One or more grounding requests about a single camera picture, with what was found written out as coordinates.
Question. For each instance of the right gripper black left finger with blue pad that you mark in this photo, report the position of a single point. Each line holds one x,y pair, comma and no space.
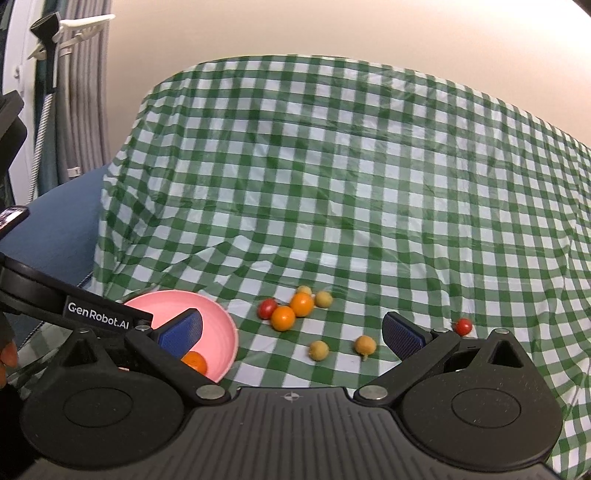
159,351

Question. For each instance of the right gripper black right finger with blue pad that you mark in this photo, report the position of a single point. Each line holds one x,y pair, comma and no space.
422,353

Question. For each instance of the orange tangerine front cluster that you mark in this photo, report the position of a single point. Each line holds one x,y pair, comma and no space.
283,318

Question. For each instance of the orange tangerine cluster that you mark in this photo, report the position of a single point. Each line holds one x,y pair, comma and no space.
283,318
302,304

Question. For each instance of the orange tangerine on plate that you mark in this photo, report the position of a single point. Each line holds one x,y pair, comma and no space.
195,361

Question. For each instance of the orange-yellow small fruit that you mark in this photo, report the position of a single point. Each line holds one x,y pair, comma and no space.
365,346

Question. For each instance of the pink round plate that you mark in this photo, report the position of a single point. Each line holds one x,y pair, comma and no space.
219,340

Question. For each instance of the red cherry tomato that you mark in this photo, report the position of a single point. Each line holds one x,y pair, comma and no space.
463,327
266,308

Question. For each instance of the blue sofa cushion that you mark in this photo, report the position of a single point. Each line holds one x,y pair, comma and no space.
60,235

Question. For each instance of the yellow small fruit front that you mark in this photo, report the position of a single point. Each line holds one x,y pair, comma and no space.
318,350

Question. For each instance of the yellow small fruit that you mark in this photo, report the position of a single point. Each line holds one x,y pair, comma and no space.
323,299
304,289
318,350

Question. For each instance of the yellow small fruit right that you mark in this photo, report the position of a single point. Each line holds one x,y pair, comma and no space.
323,299

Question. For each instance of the orange tangerine rear cluster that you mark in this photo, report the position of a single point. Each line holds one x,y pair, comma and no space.
302,304

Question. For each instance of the yellow small fruit rear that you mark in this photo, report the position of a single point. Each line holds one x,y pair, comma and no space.
304,289

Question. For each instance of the black smartphone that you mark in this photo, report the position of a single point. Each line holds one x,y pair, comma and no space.
11,217

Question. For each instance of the green white checkered cloth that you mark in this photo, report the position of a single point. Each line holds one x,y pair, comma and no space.
244,178

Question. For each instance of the black handheld steamer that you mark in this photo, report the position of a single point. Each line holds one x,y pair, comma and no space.
49,88

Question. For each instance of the white round mirror frame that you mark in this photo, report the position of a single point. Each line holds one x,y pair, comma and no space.
19,75

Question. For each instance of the white hanger bracket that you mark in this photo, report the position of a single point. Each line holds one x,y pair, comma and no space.
74,32

